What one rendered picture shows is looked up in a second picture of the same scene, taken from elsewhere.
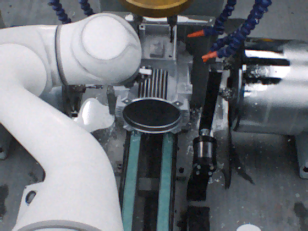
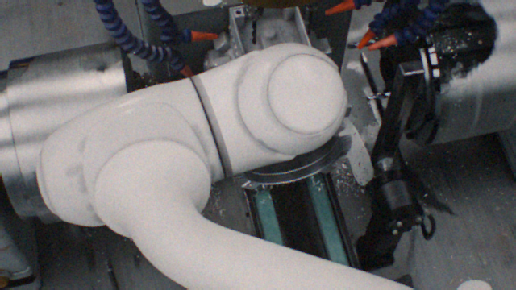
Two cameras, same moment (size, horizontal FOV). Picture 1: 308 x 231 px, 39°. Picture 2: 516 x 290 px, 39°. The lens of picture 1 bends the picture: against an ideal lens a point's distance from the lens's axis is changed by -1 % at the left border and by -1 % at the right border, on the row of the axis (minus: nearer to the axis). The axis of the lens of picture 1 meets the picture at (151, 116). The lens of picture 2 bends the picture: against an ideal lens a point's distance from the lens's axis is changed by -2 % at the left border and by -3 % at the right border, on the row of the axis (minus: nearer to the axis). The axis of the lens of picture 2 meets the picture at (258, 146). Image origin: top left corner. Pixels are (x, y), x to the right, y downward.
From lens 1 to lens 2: 0.27 m
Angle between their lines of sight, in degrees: 11
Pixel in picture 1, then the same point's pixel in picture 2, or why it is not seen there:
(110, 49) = (323, 111)
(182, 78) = not seen: hidden behind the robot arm
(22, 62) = (175, 172)
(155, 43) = (270, 35)
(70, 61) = (242, 142)
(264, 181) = (469, 206)
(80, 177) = not seen: outside the picture
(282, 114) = (501, 105)
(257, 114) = (463, 114)
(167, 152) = (322, 207)
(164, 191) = not seen: hidden behind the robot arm
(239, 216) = (451, 273)
